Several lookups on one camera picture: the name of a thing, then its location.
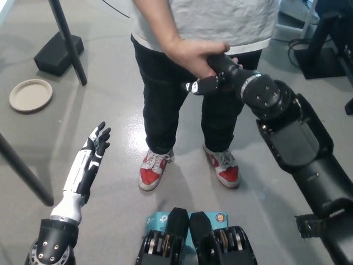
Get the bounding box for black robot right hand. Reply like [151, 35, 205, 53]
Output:
[181, 54, 262, 97]

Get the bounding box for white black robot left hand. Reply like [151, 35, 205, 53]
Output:
[50, 121, 111, 225]

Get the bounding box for person's bare right hand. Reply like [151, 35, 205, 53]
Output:
[162, 38, 244, 81]

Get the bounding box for black robot left leg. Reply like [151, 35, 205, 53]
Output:
[133, 207, 191, 265]

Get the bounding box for grey T-shirt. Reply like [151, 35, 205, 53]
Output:
[131, 0, 279, 56]

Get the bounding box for black slanted table leg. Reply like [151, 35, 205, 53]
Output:
[0, 132, 55, 207]

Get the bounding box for black trousers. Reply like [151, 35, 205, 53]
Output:
[131, 35, 263, 156]

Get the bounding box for red white right sneaker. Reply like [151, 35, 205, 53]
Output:
[137, 148, 174, 192]

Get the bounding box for red white sneaker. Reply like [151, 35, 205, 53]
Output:
[137, 148, 174, 192]
[202, 144, 240, 190]

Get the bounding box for black monitor stand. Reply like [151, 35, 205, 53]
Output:
[293, 10, 353, 81]

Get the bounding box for teal cardboard box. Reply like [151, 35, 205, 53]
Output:
[145, 211, 229, 251]

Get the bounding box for beige paper plate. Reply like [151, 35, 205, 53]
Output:
[8, 78, 54, 114]

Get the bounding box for red white left sneaker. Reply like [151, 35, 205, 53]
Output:
[202, 144, 240, 190]

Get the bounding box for black round pole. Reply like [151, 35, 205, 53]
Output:
[47, 0, 88, 86]

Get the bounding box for black rectangular block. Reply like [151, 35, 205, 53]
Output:
[33, 30, 85, 77]

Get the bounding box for black looped cable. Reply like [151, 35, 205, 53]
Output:
[286, 38, 307, 66]

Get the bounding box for thin black floor cable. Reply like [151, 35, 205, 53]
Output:
[101, 0, 131, 19]

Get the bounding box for white metal desk frame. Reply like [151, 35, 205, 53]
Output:
[271, 0, 320, 42]

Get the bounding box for black fabric strap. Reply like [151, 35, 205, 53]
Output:
[295, 214, 328, 239]

